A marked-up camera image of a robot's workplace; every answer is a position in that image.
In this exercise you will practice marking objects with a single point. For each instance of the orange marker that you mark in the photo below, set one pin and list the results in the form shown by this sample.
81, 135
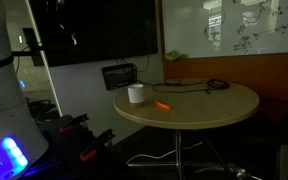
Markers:
162, 105

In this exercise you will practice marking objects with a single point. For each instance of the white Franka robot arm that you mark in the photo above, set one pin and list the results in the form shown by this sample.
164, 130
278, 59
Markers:
4, 100

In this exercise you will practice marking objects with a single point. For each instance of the white ceramic cup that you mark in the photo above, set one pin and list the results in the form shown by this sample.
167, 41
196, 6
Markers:
136, 94

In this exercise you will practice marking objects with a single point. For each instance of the black box monitor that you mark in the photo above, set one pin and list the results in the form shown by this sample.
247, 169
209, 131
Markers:
118, 77

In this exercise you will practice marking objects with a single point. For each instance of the small green leafy object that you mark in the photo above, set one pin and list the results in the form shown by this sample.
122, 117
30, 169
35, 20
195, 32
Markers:
174, 55

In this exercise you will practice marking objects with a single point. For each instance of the metal table base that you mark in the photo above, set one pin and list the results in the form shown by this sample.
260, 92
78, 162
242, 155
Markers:
178, 150

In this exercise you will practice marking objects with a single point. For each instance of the whiteboard with writing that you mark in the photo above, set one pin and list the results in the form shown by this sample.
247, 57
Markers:
190, 30

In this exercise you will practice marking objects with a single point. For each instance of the black robot platform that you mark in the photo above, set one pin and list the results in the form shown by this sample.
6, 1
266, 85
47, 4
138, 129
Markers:
64, 151

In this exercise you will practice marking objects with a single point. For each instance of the red upholstered chair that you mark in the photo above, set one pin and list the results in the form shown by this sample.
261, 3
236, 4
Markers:
274, 113

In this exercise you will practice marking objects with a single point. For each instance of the large black wall screen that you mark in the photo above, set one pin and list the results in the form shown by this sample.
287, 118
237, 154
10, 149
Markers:
100, 26

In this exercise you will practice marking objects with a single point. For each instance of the white door frame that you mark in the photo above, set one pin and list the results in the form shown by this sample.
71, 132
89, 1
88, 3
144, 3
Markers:
47, 70

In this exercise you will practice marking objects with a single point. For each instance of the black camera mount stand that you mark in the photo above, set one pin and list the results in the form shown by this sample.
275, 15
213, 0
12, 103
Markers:
34, 55

